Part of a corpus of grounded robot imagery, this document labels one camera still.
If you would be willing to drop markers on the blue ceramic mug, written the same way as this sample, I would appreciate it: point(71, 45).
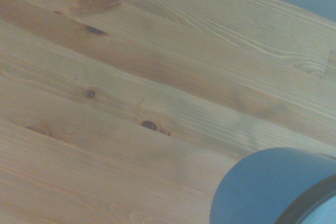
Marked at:
point(258, 186)

